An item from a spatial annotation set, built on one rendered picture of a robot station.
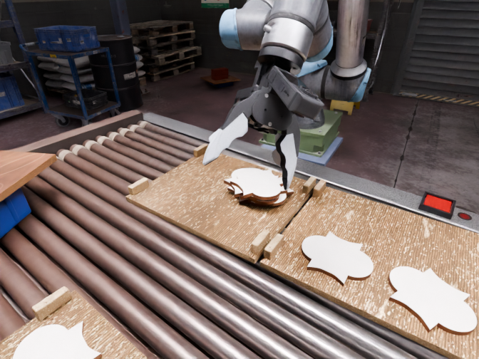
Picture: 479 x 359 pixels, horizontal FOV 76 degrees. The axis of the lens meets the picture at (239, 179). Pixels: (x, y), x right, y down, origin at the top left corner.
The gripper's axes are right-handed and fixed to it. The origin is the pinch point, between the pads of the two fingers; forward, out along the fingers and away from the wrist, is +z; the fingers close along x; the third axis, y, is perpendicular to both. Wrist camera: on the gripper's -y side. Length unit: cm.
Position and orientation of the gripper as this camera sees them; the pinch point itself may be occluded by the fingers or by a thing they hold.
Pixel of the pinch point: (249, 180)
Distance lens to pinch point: 47.2
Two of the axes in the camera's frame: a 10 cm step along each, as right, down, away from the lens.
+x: -8.6, -2.6, -4.4
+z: -3.0, 9.5, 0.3
